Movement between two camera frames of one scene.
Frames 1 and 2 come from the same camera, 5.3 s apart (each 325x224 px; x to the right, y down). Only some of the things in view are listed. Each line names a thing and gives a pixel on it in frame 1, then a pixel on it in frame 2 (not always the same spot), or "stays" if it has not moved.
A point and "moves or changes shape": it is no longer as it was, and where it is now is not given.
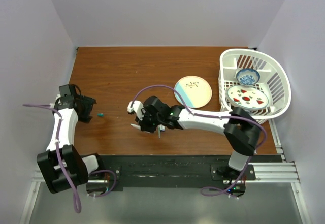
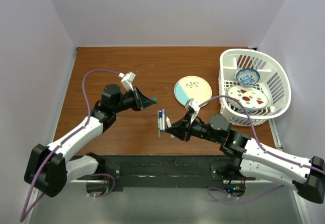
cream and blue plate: x=196 y=91 stays
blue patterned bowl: x=248 y=76 stays
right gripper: x=142 y=123 -> x=181 y=130
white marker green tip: x=137 y=126 moves or changes shape
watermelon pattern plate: x=248 y=97 stays
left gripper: x=88 y=103 -> x=140 y=101
